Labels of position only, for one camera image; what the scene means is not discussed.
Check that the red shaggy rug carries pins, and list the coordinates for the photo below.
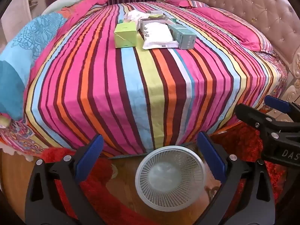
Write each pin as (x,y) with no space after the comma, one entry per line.
(239,143)
(103,192)

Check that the large pink pillow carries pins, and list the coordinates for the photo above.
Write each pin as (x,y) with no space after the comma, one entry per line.
(229,25)

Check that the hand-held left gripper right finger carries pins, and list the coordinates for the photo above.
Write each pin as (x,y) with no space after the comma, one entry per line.
(211,155)

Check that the lime green box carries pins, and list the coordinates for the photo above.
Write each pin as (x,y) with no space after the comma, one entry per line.
(125,37)

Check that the dark green box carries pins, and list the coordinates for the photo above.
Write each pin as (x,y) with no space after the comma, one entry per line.
(157,17)

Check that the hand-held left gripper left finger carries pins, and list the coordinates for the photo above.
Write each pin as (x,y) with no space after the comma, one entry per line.
(90,157)

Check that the pink quilt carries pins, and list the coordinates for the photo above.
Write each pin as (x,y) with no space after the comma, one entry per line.
(91,4)

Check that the cream bed foot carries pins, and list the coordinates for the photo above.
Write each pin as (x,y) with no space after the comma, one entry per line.
(209,188)
(114,171)

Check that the white shelf unit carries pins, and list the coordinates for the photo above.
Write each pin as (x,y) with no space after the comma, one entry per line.
(21,11)

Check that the mint green pillow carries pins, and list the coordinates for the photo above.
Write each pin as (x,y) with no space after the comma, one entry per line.
(63,2)

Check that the striped bed sheet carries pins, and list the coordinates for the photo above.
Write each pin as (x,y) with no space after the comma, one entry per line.
(140,86)

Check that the blue patterned quilt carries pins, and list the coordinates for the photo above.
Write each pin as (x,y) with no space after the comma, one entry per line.
(23,51)

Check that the beige tufted headboard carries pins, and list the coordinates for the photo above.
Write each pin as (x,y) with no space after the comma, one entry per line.
(246,0)

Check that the small pink pillow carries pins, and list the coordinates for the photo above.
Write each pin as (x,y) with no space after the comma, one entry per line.
(180,2)

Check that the long teal box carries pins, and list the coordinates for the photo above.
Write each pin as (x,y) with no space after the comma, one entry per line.
(184,37)

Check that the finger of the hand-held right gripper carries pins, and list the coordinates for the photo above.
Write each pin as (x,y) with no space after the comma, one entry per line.
(248,116)
(277,103)

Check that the small teal box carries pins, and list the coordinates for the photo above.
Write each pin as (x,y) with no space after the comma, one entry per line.
(173,21)

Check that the white mesh wastebasket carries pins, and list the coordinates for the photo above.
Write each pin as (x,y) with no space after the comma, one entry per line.
(150,168)

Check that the white plastic packet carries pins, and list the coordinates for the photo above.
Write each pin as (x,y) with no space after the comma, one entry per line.
(159,36)

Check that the small white box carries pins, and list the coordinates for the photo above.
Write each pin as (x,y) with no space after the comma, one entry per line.
(155,12)

